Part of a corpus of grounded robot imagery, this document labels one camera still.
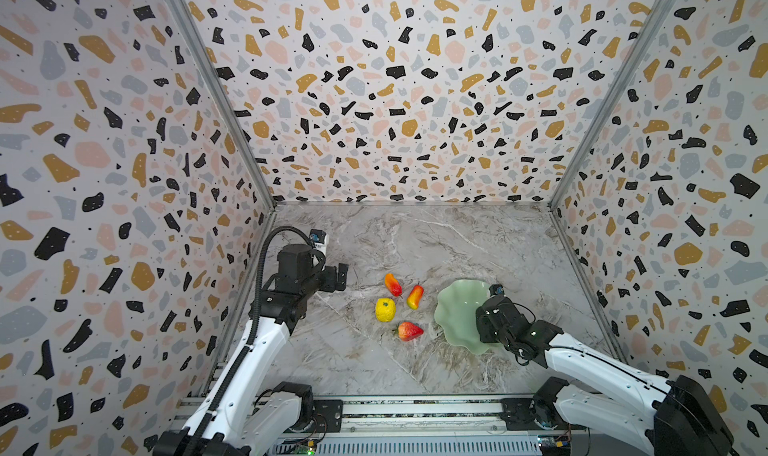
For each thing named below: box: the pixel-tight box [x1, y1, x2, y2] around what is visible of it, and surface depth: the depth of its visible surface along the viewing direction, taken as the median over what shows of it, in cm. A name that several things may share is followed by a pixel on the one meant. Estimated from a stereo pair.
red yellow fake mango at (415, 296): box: [407, 284, 425, 310], surface depth 95 cm
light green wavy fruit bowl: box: [434, 279, 503, 355], surface depth 94 cm
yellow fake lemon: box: [375, 297, 397, 323], surface depth 89 cm
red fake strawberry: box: [397, 321, 424, 341], surface depth 86 cm
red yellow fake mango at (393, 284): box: [384, 272, 403, 298], surface depth 97 cm
